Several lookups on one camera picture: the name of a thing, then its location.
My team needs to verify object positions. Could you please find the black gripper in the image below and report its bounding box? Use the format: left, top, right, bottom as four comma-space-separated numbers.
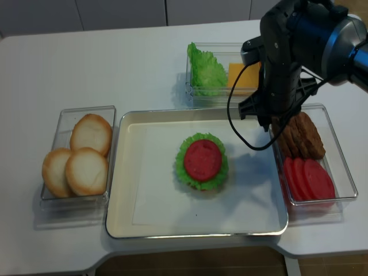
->
238, 62, 317, 131

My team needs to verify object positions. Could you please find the brown meat patty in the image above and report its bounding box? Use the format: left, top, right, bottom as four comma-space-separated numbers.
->
277, 133, 293, 158
283, 118, 304, 158
294, 112, 325, 160
271, 117, 284, 146

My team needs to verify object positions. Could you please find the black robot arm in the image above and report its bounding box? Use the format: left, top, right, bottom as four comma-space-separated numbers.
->
238, 1, 367, 128

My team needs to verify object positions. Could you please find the flat yellow cheese slice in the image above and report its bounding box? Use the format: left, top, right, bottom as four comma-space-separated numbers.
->
227, 62, 261, 89

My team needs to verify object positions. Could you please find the clear plastic lettuce cheese container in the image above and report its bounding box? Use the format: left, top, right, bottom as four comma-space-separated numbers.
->
186, 43, 257, 106

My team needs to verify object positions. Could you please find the green lettuce in container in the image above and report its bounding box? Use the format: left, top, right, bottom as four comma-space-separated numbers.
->
187, 43, 228, 87

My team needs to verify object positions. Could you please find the green lettuce leaf on burger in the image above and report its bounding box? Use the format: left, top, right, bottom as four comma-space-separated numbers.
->
174, 133, 229, 191

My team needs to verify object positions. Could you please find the left red tomato slice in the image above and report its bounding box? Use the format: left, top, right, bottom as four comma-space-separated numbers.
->
283, 157, 302, 201

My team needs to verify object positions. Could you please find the middle red tomato slice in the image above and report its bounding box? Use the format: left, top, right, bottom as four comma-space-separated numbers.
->
293, 158, 316, 200

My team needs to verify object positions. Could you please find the clear plastic patty tomato container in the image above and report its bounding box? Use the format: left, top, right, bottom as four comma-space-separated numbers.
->
273, 104, 358, 216

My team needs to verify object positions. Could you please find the right red tomato slice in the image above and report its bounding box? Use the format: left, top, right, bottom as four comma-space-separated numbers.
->
302, 159, 335, 200

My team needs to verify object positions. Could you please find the red tomato slice on burger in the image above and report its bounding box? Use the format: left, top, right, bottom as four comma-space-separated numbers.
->
183, 139, 222, 182

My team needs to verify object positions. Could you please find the white metal serving tray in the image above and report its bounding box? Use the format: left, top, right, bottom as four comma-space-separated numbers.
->
106, 108, 289, 239

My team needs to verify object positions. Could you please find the back bun half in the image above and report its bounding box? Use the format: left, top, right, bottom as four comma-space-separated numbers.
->
70, 113, 112, 157

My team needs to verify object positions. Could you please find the bun half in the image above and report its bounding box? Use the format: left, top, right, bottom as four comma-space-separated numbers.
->
70, 113, 112, 157
41, 148, 73, 198
66, 147, 109, 196

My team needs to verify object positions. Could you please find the front bun half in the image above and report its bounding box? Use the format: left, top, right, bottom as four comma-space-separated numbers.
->
66, 147, 109, 196

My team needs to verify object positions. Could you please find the clear plastic bun container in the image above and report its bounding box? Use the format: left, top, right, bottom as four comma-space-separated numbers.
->
40, 105, 118, 210

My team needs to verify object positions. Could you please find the left bun half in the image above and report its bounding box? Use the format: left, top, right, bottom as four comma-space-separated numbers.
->
41, 148, 73, 198

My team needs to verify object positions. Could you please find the black cable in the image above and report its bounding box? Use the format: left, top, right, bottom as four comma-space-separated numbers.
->
227, 63, 325, 151

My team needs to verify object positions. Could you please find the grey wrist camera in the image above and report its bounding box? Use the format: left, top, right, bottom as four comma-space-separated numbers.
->
240, 36, 266, 66

